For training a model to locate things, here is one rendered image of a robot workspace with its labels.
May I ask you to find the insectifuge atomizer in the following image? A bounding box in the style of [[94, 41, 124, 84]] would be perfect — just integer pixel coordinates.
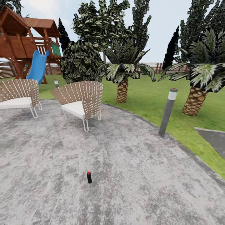
[[87, 173, 92, 183]]

